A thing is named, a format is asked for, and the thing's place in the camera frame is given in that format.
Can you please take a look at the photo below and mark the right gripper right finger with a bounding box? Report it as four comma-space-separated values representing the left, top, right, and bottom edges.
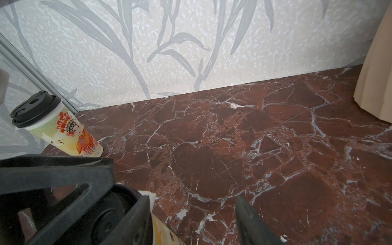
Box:
235, 196, 284, 245

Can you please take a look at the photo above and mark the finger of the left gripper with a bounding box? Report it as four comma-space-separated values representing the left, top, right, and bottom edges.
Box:
1, 154, 115, 245

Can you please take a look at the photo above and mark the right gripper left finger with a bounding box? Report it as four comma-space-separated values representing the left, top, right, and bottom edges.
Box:
101, 196, 153, 245

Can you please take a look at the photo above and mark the printed paper cup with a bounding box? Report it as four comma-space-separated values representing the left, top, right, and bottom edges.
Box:
138, 191, 184, 245
21, 100, 103, 157

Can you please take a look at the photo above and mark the black plastic cup lid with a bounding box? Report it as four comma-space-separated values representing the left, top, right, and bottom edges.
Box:
10, 90, 61, 128

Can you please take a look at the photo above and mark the pink flower pot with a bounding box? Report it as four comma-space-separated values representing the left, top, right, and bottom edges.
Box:
354, 5, 392, 123

